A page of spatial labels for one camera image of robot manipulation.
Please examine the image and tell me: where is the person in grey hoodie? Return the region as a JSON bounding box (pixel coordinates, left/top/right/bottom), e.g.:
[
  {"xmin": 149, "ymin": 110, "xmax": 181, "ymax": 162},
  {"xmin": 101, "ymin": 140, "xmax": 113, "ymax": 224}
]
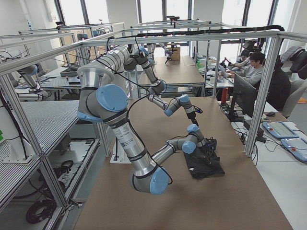
[{"xmin": 229, "ymin": 52, "xmax": 265, "ymax": 86}]

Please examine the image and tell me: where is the near blue teach pendant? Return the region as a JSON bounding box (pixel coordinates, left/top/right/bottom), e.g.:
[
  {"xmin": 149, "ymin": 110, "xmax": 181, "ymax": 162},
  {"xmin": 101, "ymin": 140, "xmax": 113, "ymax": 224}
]
[{"xmin": 281, "ymin": 138, "xmax": 307, "ymax": 163}]

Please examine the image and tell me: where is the cardboard box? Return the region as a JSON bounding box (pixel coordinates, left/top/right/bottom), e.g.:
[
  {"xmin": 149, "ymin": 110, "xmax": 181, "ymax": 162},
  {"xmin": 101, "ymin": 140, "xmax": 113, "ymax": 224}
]
[{"xmin": 171, "ymin": 46, "xmax": 180, "ymax": 61}]

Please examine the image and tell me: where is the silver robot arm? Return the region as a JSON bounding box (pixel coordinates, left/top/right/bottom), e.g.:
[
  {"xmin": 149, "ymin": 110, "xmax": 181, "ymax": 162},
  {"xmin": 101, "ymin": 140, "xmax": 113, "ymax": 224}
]
[
  {"xmin": 78, "ymin": 64, "xmax": 223, "ymax": 195},
  {"xmin": 92, "ymin": 45, "xmax": 202, "ymax": 125}
]

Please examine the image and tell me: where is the black computer mouse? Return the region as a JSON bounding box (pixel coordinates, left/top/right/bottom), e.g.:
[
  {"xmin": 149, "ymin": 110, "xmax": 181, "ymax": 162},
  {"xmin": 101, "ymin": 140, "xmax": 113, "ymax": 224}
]
[{"xmin": 266, "ymin": 112, "xmax": 276, "ymax": 117}]

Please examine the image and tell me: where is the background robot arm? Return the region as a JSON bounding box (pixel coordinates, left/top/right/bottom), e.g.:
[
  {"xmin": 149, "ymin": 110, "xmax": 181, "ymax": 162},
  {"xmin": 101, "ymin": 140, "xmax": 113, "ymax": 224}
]
[{"xmin": 17, "ymin": 64, "xmax": 50, "ymax": 101}]

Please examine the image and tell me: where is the black computer monitor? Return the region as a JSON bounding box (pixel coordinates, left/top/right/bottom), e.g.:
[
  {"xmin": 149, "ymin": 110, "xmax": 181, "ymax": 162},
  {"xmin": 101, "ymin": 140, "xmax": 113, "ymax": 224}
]
[{"xmin": 228, "ymin": 75, "xmax": 258, "ymax": 122}]

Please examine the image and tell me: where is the aluminium frame cage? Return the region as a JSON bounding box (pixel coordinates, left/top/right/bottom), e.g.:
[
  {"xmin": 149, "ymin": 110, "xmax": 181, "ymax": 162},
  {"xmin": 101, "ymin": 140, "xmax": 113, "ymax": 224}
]
[{"xmin": 0, "ymin": 28, "xmax": 286, "ymax": 209}]

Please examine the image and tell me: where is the black cable conduit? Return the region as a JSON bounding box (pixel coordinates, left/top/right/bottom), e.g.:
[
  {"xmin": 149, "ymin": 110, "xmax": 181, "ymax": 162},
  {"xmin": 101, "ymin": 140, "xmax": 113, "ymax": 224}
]
[{"xmin": 106, "ymin": 24, "xmax": 285, "ymax": 46}]

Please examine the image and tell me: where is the black graphic t-shirt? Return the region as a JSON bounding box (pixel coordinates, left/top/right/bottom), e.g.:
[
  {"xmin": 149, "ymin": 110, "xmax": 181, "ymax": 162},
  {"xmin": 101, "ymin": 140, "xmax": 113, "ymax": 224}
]
[{"xmin": 184, "ymin": 146, "xmax": 225, "ymax": 180}]

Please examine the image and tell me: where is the far blue teach pendant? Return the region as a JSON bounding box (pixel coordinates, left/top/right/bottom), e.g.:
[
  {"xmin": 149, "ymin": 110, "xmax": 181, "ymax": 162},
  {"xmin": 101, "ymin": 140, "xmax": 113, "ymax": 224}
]
[{"xmin": 262, "ymin": 121, "xmax": 299, "ymax": 139}]

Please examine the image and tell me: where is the blue teach pendant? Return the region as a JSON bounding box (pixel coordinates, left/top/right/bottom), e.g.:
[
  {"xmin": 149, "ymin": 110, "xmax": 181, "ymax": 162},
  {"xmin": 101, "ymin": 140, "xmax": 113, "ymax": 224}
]
[
  {"xmin": 281, "ymin": 138, "xmax": 307, "ymax": 163},
  {"xmin": 262, "ymin": 121, "xmax": 299, "ymax": 139}
]

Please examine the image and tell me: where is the person in black jacket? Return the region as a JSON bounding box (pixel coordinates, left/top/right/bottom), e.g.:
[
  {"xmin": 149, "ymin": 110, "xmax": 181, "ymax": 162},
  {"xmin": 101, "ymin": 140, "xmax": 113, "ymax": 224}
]
[{"xmin": 267, "ymin": 56, "xmax": 291, "ymax": 111}]

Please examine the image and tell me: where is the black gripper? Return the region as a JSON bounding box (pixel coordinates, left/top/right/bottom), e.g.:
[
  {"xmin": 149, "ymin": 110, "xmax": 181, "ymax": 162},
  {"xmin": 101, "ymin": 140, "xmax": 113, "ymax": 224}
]
[
  {"xmin": 186, "ymin": 107, "xmax": 203, "ymax": 126},
  {"xmin": 203, "ymin": 138, "xmax": 218, "ymax": 165}
]

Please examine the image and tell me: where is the red thermos bottle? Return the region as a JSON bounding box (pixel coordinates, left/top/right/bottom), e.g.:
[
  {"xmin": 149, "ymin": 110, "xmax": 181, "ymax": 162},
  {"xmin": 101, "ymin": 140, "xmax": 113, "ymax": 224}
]
[{"xmin": 221, "ymin": 87, "xmax": 228, "ymax": 104}]

